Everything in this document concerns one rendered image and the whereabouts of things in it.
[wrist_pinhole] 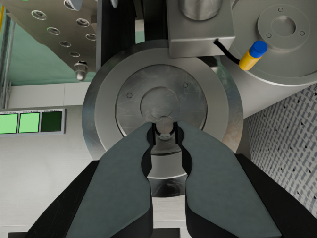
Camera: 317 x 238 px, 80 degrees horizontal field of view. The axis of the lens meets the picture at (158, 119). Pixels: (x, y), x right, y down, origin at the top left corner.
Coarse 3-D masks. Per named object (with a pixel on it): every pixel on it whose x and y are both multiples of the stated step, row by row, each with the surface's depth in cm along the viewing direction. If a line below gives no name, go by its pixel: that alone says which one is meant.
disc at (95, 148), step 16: (128, 48) 19; (144, 48) 19; (112, 64) 18; (208, 64) 18; (96, 80) 18; (224, 80) 18; (96, 96) 18; (240, 96) 17; (240, 112) 17; (240, 128) 17; (96, 144) 17; (160, 192) 16; (176, 192) 16
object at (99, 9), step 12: (108, 0) 23; (120, 0) 30; (108, 12) 23; (120, 12) 30; (108, 24) 23; (120, 24) 29; (108, 36) 22; (120, 36) 29; (132, 36) 41; (96, 48) 19; (108, 48) 22; (120, 48) 29; (96, 60) 19; (96, 72) 19
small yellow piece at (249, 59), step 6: (216, 42) 15; (258, 42) 11; (264, 42) 11; (222, 48) 14; (252, 48) 11; (258, 48) 11; (264, 48) 11; (228, 54) 14; (246, 54) 12; (252, 54) 11; (258, 54) 11; (234, 60) 14; (240, 60) 13; (246, 60) 12; (252, 60) 12; (240, 66) 13; (246, 66) 12; (252, 66) 12
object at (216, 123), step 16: (160, 48) 17; (128, 64) 17; (144, 64) 17; (176, 64) 17; (192, 64) 17; (112, 80) 17; (208, 80) 16; (112, 96) 17; (208, 96) 16; (224, 96) 16; (96, 112) 16; (112, 112) 16; (208, 112) 16; (224, 112) 16; (96, 128) 16; (112, 128) 16; (208, 128) 16; (224, 128) 16; (112, 144) 16; (160, 160) 15; (176, 160) 15; (160, 176) 15; (176, 176) 15
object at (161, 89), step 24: (144, 72) 16; (168, 72) 16; (120, 96) 16; (144, 96) 16; (168, 96) 16; (192, 96) 15; (120, 120) 15; (144, 120) 15; (192, 120) 15; (168, 144) 15
